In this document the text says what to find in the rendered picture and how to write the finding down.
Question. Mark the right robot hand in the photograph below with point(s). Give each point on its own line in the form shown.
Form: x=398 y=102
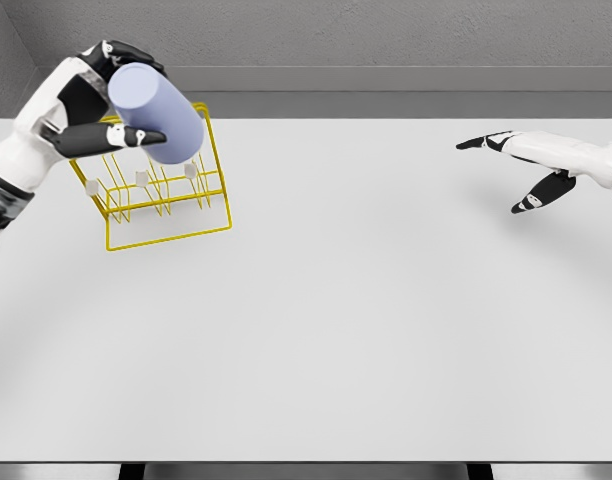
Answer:
x=541 y=155

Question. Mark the lavender cup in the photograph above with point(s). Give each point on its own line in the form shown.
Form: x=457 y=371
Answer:
x=156 y=112

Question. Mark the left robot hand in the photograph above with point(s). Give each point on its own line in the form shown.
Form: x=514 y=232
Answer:
x=41 y=107

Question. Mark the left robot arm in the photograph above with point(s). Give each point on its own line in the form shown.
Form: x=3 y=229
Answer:
x=13 y=170

